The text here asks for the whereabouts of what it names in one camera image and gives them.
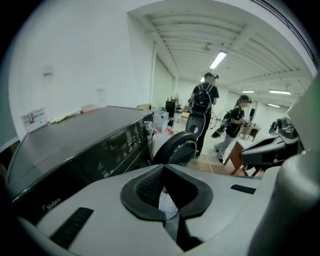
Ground wooden plank platform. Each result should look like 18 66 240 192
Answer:
192 152 236 176

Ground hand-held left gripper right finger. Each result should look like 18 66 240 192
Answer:
164 164 263 252

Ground round black washing machine door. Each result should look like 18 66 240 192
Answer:
151 131 201 168

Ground white wall socket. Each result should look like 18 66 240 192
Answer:
42 63 55 77

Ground wooden desk with white top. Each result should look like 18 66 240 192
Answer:
223 137 266 177

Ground group of clear water jugs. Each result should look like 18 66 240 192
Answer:
154 126 176 137

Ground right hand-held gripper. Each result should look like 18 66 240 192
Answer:
239 116 305 167

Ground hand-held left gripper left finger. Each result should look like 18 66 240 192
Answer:
37 164 186 256

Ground black washing machine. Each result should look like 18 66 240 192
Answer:
6 106 156 226

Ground black cabinet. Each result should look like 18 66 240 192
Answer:
165 99 178 120

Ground white plastic bin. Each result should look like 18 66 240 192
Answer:
153 111 170 133

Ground blue checked clothes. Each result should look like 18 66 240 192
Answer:
158 188 180 221

